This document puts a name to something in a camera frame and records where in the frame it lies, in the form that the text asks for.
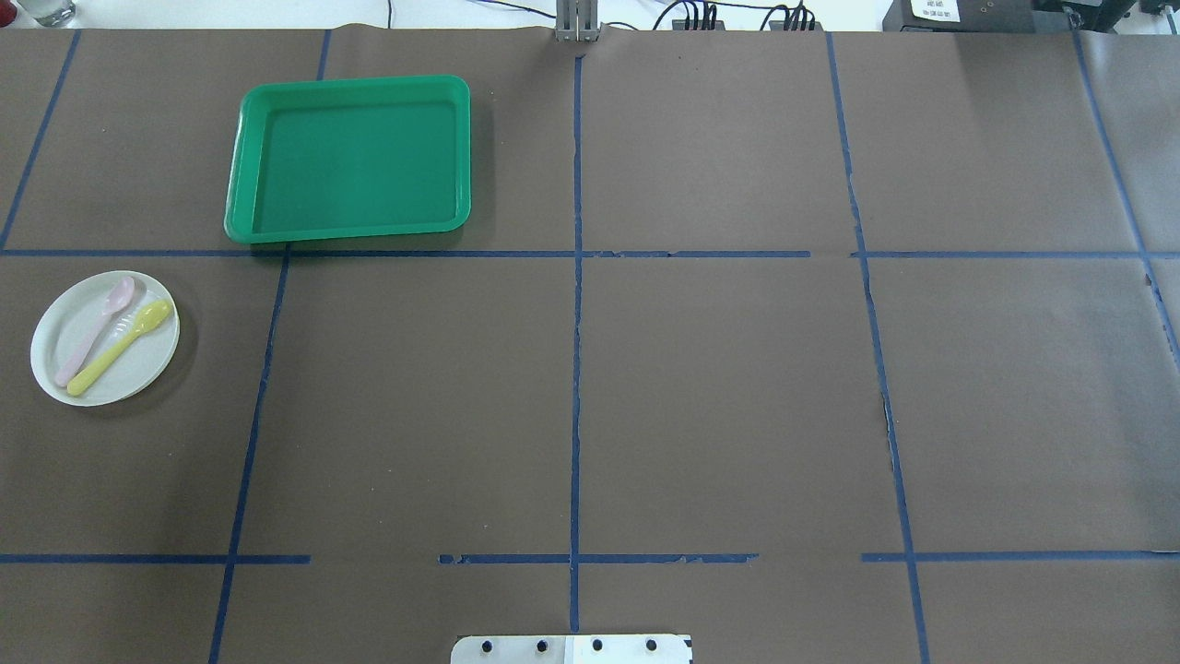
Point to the pink plastic spoon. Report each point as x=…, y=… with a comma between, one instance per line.
x=116, y=301

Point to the white round plate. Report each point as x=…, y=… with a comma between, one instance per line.
x=66, y=321

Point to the green plastic tray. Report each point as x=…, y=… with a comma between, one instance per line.
x=351, y=158

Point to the far orange black hub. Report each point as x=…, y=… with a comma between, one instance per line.
x=699, y=16

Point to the orange black hub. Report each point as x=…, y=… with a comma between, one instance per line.
x=699, y=16
x=796, y=18

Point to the near orange black hub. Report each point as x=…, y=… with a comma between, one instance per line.
x=796, y=18

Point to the black mini computer box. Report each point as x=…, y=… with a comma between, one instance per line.
x=959, y=16

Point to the aluminium frame post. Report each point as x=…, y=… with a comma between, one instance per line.
x=577, y=21

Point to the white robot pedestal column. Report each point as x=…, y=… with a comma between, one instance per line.
x=574, y=648

